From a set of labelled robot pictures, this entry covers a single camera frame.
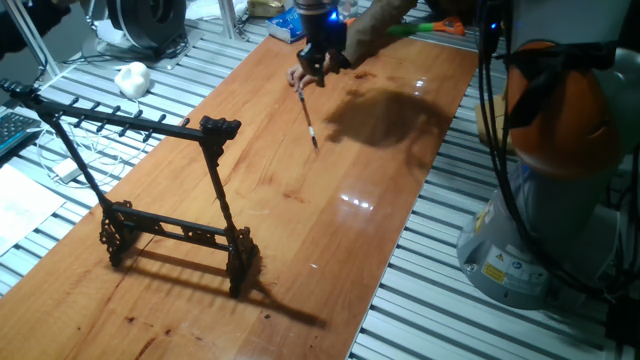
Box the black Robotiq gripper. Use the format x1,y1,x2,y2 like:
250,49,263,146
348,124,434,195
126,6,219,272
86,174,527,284
294,0,352,89

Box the thin brown calligraphy brush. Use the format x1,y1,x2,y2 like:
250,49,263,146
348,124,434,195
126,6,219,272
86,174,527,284
297,88,320,152

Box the dark sleeved forearm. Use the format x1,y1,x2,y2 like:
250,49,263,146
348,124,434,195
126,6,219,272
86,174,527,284
0,0,71,61

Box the black ornate pen rack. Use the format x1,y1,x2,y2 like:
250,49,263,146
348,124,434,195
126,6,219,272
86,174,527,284
0,78,260,300

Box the bare person hand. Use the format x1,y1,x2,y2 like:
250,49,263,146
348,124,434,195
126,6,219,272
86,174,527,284
287,64,321,92

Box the blue tissue pack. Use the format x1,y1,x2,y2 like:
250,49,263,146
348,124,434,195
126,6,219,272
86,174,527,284
265,7,307,44

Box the tan crumpled bag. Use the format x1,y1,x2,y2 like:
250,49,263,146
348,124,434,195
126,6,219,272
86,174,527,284
247,0,286,19

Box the orange green toy shovel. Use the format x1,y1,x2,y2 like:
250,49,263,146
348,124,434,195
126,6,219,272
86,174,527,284
344,15,466,38

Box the glossy brown wooden board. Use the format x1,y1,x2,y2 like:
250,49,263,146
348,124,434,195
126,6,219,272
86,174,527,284
0,20,480,360

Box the pale wooden block stand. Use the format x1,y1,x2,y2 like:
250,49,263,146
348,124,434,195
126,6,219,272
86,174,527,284
474,94,516,154

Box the black round fan device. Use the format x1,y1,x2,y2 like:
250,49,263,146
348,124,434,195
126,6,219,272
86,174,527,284
81,0,205,71

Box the white rounded plastic object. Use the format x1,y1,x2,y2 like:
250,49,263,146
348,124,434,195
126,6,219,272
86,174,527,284
113,61,152,100

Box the white power adapter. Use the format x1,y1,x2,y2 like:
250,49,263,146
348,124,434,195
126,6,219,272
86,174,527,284
52,158,84,184

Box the black computer keyboard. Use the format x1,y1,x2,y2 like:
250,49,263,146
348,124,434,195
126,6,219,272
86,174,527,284
0,110,44,159

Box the white paper sheet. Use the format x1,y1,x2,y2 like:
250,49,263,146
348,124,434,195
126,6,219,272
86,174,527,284
0,164,66,256

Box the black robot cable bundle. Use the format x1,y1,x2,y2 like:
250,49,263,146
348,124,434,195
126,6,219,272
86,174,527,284
477,0,616,301

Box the thin white cable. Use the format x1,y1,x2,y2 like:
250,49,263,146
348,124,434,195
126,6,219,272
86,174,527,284
34,97,151,191

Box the slanted aluminium frame post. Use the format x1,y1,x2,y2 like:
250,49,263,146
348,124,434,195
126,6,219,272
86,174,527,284
2,0,51,84

